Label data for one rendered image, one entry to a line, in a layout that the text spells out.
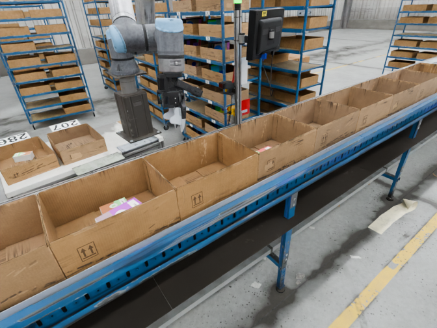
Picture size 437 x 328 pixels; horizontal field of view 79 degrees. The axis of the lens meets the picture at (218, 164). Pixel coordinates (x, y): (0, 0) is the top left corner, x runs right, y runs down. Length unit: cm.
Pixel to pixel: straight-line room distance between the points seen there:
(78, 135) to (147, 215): 147
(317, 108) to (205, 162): 87
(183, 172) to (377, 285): 146
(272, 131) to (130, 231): 100
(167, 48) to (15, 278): 79
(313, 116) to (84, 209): 143
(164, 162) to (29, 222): 54
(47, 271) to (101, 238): 16
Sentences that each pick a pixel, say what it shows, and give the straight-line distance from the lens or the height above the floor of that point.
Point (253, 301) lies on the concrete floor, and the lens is 186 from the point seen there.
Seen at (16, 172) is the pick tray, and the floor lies 81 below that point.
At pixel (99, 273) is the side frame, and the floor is 91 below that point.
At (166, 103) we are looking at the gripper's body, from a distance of 98.
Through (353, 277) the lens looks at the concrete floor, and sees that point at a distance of 211.
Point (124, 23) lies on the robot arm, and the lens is 109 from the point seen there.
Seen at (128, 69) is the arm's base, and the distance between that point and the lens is 195.
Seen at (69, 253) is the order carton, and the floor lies 99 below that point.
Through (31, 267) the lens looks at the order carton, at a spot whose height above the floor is 100.
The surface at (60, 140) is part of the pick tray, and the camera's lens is 228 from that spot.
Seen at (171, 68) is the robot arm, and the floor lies 141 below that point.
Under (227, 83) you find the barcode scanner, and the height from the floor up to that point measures 108.
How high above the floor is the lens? 158
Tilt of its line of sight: 31 degrees down
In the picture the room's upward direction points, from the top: 3 degrees counter-clockwise
